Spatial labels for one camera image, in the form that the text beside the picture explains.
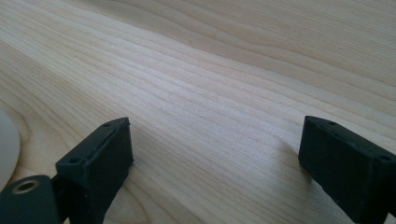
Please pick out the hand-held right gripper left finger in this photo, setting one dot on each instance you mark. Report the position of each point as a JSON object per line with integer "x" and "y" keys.
{"x": 96, "y": 161}

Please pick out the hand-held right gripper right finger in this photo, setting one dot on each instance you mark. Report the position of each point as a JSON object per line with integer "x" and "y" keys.
{"x": 348, "y": 168}

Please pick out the white cup with red-labelled lid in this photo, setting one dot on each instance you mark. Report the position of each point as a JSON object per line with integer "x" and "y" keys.
{"x": 7, "y": 149}

